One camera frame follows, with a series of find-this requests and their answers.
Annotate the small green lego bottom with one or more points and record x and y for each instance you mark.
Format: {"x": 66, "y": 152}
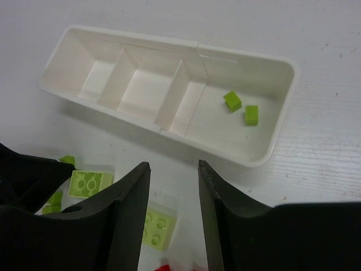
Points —
{"x": 54, "y": 208}

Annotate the red round lego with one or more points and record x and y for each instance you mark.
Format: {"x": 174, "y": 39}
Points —
{"x": 164, "y": 268}

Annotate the small green lego piece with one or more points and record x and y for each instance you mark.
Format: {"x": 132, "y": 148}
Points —
{"x": 251, "y": 115}

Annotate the green 2x2 lego studs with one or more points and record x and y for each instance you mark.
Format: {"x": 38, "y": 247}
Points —
{"x": 158, "y": 229}

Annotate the small green lego left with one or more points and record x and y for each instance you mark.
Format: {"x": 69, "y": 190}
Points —
{"x": 55, "y": 199}

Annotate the white three-compartment tray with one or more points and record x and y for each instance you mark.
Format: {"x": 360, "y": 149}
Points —
{"x": 174, "y": 88}

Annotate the small green lego cube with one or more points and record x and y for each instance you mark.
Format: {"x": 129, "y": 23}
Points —
{"x": 232, "y": 101}

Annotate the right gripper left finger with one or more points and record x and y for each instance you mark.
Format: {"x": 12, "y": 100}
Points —
{"x": 102, "y": 232}

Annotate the small green lego curved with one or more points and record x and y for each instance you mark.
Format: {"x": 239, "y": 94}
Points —
{"x": 68, "y": 159}

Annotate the green 2x3 lego upper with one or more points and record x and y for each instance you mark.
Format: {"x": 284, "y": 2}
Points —
{"x": 84, "y": 184}

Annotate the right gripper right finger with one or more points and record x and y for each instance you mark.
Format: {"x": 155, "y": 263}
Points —
{"x": 242, "y": 233}

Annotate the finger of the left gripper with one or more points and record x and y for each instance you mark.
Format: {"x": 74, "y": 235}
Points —
{"x": 27, "y": 182}

